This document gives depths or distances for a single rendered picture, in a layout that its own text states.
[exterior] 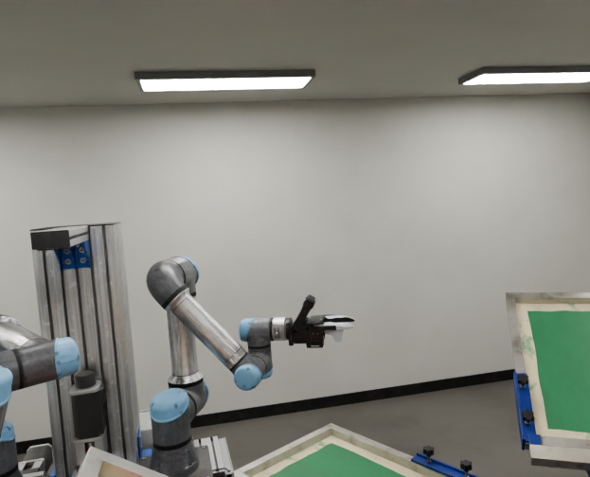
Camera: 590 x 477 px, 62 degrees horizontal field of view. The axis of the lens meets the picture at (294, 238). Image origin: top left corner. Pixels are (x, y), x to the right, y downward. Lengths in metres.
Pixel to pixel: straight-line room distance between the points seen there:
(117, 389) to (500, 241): 4.51
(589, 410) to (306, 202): 3.21
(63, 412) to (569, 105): 5.54
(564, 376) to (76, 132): 4.05
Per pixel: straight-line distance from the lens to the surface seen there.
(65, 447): 1.89
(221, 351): 1.51
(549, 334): 2.47
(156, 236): 4.65
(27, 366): 1.03
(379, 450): 2.32
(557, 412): 2.22
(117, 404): 1.80
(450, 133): 5.34
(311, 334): 1.57
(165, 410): 1.61
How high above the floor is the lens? 2.06
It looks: 4 degrees down
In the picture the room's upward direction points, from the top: 4 degrees counter-clockwise
